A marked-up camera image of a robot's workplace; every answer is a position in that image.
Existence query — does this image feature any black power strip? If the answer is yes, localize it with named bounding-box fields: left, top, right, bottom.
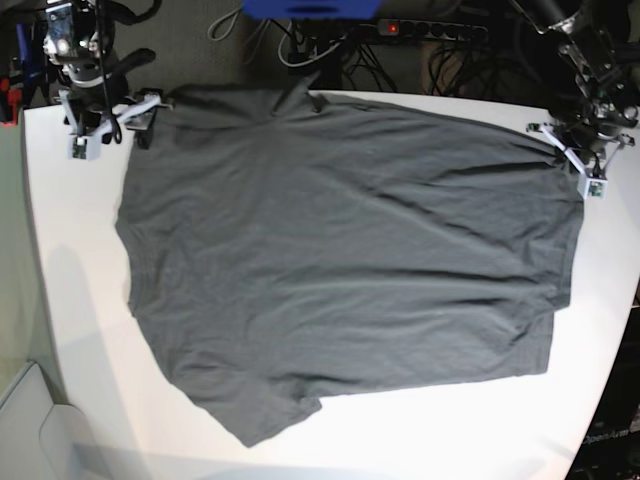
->
left=377, top=19, right=489, bottom=42

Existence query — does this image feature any red clamp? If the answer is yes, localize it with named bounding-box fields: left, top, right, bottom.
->
left=0, top=77, right=22, bottom=127

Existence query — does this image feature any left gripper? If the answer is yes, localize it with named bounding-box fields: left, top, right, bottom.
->
left=525, top=120, right=636, bottom=180

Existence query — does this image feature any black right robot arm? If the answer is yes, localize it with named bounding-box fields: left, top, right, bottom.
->
left=43, top=1, right=169, bottom=161

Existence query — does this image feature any blue box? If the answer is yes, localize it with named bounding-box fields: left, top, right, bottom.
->
left=242, top=0, right=382, bottom=19

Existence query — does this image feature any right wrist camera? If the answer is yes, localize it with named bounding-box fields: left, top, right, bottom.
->
left=68, top=135, right=102, bottom=161

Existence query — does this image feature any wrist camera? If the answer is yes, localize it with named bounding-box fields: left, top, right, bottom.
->
left=68, top=135, right=102, bottom=161
left=577, top=175, right=608, bottom=199

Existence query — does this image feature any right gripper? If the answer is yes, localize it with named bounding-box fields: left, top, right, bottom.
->
left=60, top=90, right=174, bottom=150

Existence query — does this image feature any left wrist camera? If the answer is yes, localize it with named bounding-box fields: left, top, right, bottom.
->
left=577, top=175, right=608, bottom=199

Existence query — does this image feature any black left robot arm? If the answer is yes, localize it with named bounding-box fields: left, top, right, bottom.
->
left=511, top=1, right=639, bottom=183

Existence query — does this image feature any white cable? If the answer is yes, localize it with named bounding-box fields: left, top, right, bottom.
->
left=277, top=29, right=343, bottom=68

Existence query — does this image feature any blue tool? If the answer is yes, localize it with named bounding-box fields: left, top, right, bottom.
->
left=15, top=23, right=41, bottom=86

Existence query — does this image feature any grey t-shirt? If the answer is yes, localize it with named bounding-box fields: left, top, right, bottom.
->
left=115, top=83, right=584, bottom=447

